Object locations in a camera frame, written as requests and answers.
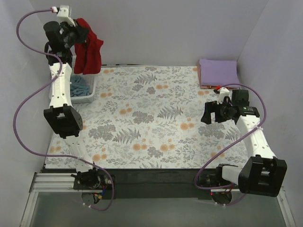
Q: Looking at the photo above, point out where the red t shirt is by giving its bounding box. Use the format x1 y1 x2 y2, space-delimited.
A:
74 18 104 75

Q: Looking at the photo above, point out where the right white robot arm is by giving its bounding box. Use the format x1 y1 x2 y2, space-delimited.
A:
201 87 287 197

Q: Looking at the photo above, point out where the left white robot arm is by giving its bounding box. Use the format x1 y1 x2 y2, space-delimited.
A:
43 20 101 189

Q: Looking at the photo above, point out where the folded purple t shirt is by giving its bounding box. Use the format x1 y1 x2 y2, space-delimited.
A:
198 59 239 87

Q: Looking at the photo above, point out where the white plastic basket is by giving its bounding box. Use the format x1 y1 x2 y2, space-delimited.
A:
48 55 98 105

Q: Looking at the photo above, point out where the blue-grey t shirt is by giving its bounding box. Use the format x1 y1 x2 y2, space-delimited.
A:
70 75 91 97

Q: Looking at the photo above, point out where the floral tablecloth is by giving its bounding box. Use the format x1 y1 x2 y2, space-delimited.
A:
45 66 255 170

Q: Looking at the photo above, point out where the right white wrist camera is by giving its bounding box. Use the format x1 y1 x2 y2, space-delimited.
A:
214 86 230 104

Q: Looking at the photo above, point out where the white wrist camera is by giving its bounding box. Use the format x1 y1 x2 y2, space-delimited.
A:
214 86 230 104
51 5 76 27

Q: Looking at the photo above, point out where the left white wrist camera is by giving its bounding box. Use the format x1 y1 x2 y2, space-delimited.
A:
51 5 76 27

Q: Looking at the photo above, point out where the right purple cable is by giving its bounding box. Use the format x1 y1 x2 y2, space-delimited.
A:
194 84 267 207

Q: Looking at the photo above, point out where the purple cable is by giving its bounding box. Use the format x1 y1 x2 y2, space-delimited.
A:
194 84 267 207
13 7 116 211

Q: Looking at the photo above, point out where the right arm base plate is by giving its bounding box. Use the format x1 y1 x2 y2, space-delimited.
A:
197 174 235 190

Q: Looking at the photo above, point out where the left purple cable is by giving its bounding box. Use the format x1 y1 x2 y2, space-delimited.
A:
13 7 116 211

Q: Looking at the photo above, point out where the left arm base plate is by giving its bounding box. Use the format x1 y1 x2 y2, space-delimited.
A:
71 174 112 190

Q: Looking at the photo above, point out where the aluminium rail frame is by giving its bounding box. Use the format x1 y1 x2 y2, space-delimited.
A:
20 172 82 225

